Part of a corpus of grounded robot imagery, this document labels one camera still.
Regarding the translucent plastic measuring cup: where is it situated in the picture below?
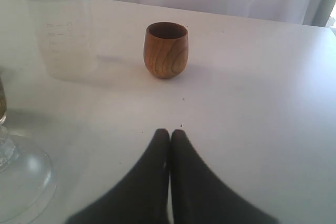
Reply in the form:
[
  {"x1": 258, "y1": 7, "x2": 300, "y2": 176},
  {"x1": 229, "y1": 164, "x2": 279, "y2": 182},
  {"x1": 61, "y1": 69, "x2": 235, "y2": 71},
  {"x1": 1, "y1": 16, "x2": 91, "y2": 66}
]
[{"x1": 24, "y1": 0, "x2": 97, "y2": 80}]

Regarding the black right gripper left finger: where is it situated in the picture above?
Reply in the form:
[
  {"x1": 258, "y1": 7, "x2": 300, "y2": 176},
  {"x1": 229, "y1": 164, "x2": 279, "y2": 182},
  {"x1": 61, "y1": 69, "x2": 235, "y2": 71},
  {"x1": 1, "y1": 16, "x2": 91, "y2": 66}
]
[{"x1": 66, "y1": 129, "x2": 170, "y2": 223}]

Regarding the brown wooden cup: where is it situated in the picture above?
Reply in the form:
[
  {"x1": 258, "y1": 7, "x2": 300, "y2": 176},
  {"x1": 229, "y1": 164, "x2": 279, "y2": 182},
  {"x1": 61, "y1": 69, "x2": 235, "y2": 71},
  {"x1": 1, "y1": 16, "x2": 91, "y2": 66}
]
[{"x1": 143, "y1": 22, "x2": 188, "y2": 79}]

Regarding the clear plastic dome lid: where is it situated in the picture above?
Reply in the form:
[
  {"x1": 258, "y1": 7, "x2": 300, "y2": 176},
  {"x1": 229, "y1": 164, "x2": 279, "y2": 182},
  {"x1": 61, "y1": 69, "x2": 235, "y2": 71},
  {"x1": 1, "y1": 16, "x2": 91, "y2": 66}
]
[{"x1": 0, "y1": 119, "x2": 57, "y2": 224}]

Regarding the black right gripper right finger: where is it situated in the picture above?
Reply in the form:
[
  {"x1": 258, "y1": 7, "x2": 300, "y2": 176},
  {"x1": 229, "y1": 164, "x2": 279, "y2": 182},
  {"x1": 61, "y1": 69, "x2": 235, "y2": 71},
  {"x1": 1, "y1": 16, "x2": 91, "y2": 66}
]
[{"x1": 170, "y1": 130, "x2": 278, "y2": 223}]

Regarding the clear glass jar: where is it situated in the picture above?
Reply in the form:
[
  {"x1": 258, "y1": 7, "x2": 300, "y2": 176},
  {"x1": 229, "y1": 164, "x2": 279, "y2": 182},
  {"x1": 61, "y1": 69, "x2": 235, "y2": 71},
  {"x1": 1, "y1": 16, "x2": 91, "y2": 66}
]
[{"x1": 0, "y1": 80, "x2": 7, "y2": 125}]

